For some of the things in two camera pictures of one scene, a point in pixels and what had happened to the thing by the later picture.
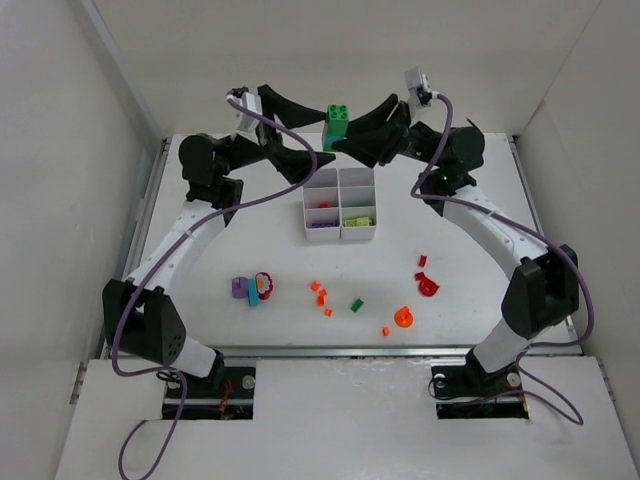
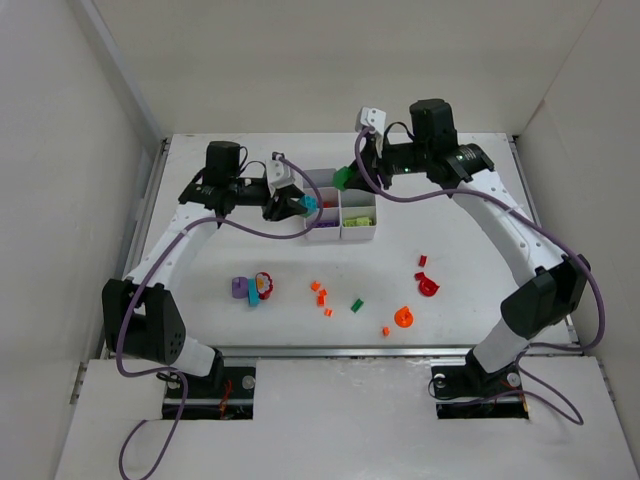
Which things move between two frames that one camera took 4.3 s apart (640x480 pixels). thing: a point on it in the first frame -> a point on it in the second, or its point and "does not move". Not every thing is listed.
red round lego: x=426 y=286 does not move
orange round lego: x=403 y=317 does not move
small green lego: x=356 y=306 does not move
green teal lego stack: x=331 y=134 -> x=308 y=204
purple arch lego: x=240 y=287 does not move
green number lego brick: x=337 y=116 -> x=340 y=177
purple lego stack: x=323 y=224 does not move
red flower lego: x=264 y=285 does not move
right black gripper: x=400 y=130 -> x=371 y=170
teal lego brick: x=253 y=299 does not move
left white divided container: x=322 y=206 does not move
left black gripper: x=269 y=133 -> x=275 y=203
